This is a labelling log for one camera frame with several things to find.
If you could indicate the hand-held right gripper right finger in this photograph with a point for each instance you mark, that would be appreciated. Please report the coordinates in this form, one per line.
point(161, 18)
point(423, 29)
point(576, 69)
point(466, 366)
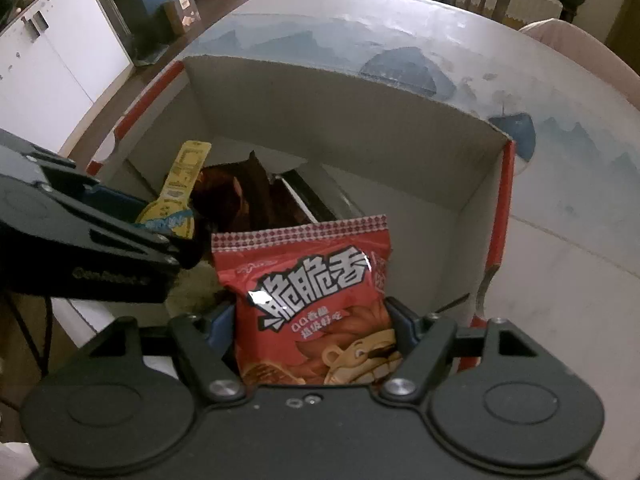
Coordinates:
point(407, 330)

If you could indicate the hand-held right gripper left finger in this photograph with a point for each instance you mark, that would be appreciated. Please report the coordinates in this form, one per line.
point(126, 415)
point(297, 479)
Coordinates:
point(220, 322)

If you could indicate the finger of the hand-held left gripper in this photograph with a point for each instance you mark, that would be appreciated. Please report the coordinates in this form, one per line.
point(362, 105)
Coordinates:
point(150, 245)
point(115, 200)

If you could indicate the yellow blue candy packet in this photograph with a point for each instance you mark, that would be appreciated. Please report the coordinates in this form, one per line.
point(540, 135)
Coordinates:
point(182, 180)

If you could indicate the dark red snack bag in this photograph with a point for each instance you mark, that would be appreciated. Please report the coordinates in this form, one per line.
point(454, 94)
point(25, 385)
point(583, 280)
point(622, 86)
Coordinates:
point(240, 200)

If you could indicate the silver black snack packet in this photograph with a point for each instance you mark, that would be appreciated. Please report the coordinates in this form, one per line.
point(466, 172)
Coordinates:
point(320, 197)

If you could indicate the cardboard box with red edge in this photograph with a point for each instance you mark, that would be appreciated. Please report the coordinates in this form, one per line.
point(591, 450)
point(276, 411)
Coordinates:
point(375, 125)

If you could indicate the white cabinet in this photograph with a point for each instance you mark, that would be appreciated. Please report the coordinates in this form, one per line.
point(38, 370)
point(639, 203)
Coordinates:
point(55, 60)

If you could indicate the black blue water dispenser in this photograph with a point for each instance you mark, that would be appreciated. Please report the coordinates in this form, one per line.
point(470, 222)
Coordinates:
point(145, 5)

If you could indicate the mountain print table mat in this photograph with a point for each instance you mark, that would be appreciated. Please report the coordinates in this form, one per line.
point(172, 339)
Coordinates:
point(400, 45)

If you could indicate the pink upholstered chair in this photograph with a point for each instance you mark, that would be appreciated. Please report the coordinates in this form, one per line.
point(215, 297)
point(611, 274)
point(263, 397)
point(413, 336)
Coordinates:
point(585, 55)

